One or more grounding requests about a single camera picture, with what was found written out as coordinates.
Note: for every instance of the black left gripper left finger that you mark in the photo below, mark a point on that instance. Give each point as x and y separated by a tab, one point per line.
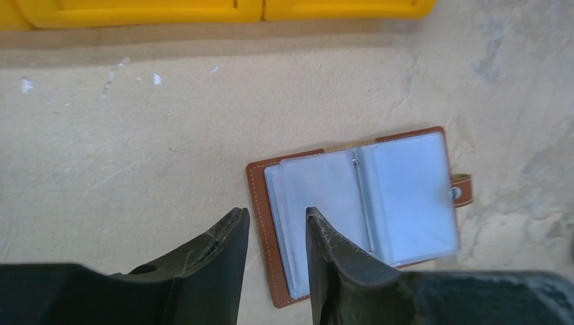
199	282

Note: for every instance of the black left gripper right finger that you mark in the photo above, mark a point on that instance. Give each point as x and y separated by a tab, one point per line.
349	286

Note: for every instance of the brown leather card holder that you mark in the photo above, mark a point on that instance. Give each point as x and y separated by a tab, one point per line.
269	224

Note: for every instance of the yellow three-compartment plastic bin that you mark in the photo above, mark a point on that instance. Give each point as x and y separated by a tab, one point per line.
30	14

